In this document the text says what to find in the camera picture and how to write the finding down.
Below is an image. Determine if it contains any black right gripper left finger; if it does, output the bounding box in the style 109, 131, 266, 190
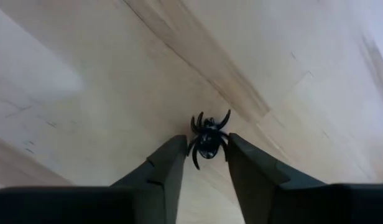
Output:
111, 135, 188, 224

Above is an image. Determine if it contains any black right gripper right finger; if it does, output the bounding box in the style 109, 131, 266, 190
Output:
227, 133, 326, 224

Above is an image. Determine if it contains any black plastic spider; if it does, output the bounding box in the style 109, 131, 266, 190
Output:
186, 108, 232, 171

